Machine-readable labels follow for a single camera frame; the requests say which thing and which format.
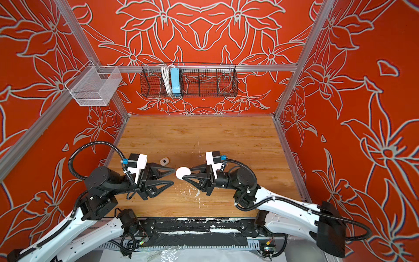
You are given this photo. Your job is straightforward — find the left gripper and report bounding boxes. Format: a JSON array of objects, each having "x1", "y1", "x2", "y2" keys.
[{"x1": 111, "y1": 162, "x2": 175, "y2": 199}]

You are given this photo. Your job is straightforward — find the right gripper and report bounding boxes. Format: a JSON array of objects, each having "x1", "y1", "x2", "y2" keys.
[{"x1": 185, "y1": 163, "x2": 242, "y2": 199}]

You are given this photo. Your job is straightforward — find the white round puck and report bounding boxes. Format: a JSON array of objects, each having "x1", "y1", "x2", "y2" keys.
[{"x1": 175, "y1": 167, "x2": 192, "y2": 180}]

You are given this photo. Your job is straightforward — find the white earbud charging case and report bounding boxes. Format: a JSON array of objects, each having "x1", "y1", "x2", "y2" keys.
[{"x1": 159, "y1": 157, "x2": 170, "y2": 166}]

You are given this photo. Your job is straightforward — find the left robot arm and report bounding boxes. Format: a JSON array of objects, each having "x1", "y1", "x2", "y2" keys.
[{"x1": 7, "y1": 141, "x2": 175, "y2": 262}]

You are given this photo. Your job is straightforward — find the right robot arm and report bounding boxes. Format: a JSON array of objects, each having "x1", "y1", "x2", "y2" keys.
[{"x1": 176, "y1": 159, "x2": 372, "y2": 258}]

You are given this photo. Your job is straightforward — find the blue white box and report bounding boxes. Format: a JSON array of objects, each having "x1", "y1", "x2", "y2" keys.
[{"x1": 170, "y1": 67, "x2": 181, "y2": 97}]

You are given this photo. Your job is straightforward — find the clear plastic bin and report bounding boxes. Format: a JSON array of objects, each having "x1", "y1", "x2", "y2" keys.
[{"x1": 66, "y1": 66, "x2": 122, "y2": 107}]

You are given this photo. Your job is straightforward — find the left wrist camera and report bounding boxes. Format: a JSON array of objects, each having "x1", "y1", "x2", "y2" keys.
[{"x1": 121, "y1": 153, "x2": 148, "y2": 184}]

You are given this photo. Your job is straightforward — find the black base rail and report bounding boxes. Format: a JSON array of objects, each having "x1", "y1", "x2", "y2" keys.
[{"x1": 134, "y1": 217, "x2": 285, "y2": 249}]

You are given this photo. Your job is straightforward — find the black wire basket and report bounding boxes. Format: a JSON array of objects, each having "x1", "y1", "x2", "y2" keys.
[{"x1": 140, "y1": 62, "x2": 239, "y2": 98}]

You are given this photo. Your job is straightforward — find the white coiled cable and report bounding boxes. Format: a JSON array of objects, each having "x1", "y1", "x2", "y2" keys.
[{"x1": 161, "y1": 65, "x2": 173, "y2": 95}]

